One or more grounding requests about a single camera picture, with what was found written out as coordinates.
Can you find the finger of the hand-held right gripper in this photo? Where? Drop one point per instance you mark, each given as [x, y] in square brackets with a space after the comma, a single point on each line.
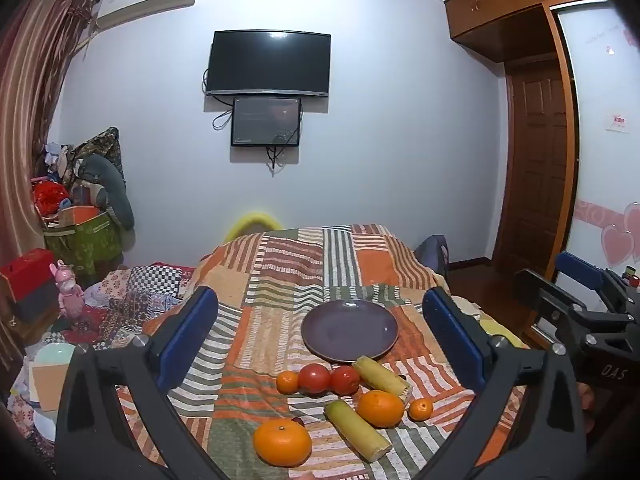
[580, 267]
[545, 292]

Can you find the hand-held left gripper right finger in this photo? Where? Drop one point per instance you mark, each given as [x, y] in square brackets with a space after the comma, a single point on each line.
[455, 335]

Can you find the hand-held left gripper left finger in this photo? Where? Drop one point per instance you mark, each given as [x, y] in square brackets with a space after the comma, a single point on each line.
[190, 332]

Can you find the small orange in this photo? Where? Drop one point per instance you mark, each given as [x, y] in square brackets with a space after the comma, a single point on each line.
[287, 381]
[421, 409]

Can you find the medium orange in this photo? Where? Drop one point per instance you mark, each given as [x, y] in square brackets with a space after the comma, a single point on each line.
[380, 408]

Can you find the purple plate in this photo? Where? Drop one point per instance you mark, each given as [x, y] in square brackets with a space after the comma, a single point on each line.
[350, 330]

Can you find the red tomato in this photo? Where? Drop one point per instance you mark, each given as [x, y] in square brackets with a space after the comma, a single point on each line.
[345, 380]
[314, 378]

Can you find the large orange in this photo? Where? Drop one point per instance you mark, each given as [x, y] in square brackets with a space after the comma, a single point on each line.
[282, 442]

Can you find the person's right hand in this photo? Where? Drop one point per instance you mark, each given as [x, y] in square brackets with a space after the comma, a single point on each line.
[584, 405]

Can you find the checkered floral quilt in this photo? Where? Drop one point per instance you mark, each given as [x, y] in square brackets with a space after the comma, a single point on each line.
[145, 285]

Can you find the blue chair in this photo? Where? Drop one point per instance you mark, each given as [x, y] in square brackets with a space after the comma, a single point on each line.
[430, 252]

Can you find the white wardrobe sliding door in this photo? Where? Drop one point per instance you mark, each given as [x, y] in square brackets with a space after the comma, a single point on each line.
[600, 175]

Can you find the brown wooden door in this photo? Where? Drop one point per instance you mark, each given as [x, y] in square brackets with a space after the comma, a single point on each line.
[537, 170]

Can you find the pink bunny figure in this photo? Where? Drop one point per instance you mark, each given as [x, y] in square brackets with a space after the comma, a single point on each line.
[70, 292]

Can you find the patchwork striped blanket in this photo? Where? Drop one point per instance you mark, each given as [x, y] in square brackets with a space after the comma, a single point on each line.
[300, 270]

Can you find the green storage box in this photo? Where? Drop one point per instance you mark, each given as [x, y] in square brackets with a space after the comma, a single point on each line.
[90, 245]

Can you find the white red sticker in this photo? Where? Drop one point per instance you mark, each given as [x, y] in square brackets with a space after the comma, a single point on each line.
[617, 121]

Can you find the cardboard box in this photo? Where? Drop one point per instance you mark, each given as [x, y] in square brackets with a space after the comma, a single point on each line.
[46, 390]

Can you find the grey plush toy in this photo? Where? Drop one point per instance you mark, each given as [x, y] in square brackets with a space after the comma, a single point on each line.
[107, 180]

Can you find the red box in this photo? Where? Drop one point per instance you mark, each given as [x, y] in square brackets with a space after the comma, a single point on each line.
[25, 267]

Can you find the red plastic bag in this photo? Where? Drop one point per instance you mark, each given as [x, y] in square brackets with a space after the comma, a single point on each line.
[50, 197]

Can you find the camouflage pattern cushion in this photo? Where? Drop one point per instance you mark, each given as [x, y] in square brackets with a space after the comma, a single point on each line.
[102, 142]

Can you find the wooden overhead cabinet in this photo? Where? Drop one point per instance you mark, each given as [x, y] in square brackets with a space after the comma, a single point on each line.
[500, 15]

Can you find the striped brown curtain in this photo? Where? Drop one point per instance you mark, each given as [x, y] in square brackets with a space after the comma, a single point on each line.
[30, 85]

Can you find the small black wall monitor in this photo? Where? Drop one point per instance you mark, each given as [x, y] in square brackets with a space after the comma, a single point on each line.
[265, 120]

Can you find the black wall television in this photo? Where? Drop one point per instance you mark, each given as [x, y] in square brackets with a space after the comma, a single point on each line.
[270, 62]

